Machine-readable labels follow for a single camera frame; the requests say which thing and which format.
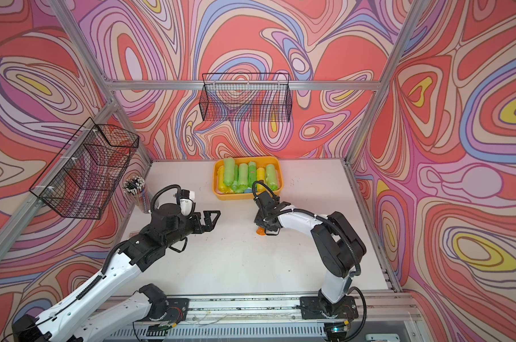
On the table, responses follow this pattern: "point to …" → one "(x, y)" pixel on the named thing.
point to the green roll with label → (251, 173)
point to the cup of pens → (135, 187)
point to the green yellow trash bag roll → (261, 175)
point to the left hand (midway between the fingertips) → (214, 214)
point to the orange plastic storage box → (261, 162)
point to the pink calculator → (133, 234)
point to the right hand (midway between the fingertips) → (262, 227)
